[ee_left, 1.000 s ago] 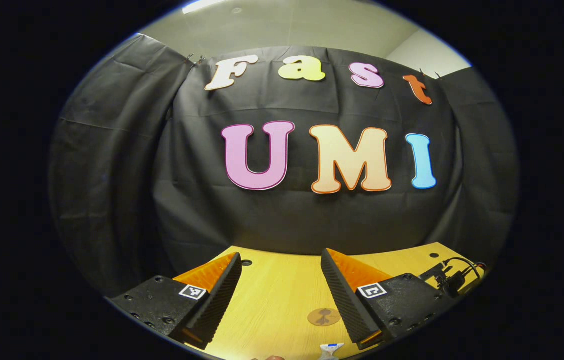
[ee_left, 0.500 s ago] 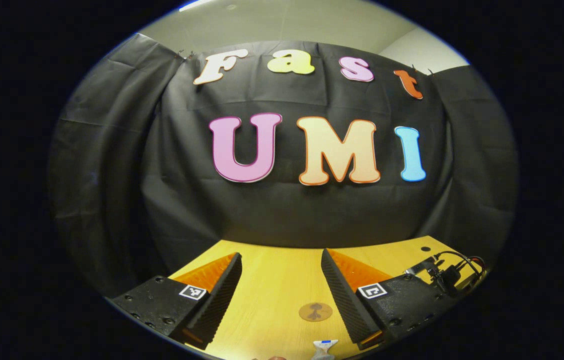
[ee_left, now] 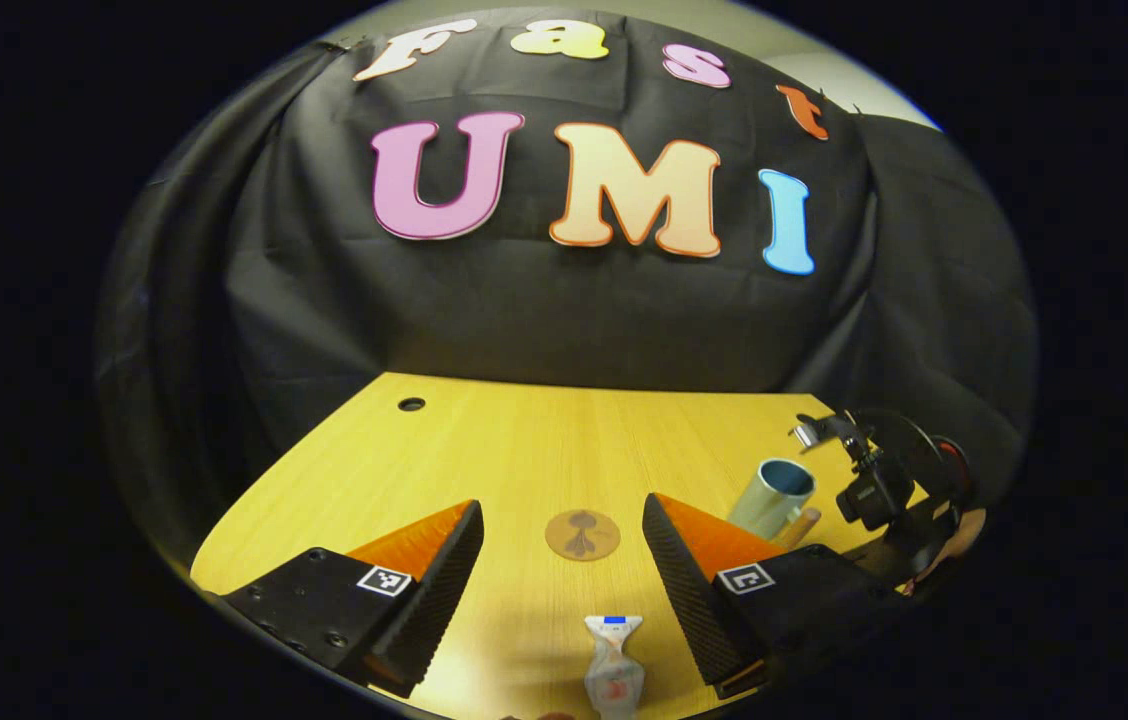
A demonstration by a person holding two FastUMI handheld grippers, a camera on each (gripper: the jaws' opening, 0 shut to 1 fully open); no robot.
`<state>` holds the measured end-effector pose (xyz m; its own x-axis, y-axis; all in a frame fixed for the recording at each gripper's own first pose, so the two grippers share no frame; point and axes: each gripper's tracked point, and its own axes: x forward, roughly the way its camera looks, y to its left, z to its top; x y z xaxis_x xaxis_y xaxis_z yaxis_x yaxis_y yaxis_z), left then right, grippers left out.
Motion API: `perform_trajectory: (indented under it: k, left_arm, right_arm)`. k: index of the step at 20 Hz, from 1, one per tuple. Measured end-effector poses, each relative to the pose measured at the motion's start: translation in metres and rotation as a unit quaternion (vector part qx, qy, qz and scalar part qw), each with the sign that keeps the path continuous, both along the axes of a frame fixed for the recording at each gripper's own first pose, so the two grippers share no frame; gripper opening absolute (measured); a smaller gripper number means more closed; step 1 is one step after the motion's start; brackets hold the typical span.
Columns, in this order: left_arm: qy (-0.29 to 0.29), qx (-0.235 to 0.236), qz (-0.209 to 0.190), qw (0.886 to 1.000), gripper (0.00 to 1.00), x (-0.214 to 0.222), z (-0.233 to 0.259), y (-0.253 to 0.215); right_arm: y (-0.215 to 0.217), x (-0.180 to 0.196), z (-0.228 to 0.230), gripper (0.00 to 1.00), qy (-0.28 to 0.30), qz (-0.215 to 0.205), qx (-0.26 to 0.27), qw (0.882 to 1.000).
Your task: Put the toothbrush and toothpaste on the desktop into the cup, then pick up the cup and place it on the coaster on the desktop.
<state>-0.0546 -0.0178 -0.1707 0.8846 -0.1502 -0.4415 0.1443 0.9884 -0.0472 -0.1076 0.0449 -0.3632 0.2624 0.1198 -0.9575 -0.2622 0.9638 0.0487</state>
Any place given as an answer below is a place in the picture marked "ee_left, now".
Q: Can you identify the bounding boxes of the white toothpaste tube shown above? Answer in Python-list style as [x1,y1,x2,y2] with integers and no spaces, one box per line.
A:
[582,614,647,719]

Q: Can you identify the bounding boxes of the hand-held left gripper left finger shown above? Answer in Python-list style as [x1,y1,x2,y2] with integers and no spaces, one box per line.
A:
[222,498,485,699]

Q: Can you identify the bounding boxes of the black backdrop cloth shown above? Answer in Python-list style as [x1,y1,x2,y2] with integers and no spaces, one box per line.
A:
[94,8,1040,571]

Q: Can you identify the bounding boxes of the grey cup wooden handle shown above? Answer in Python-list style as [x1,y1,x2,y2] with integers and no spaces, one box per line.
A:
[727,458,823,551]

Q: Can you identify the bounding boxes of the wooden desktop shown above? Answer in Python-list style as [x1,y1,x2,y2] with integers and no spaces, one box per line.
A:
[189,372,935,720]

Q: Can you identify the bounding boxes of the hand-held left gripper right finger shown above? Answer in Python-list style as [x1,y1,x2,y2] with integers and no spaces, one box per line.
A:
[641,492,910,701]

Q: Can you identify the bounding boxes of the round brown coaster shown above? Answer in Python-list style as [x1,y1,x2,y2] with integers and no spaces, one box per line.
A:
[544,509,622,562]

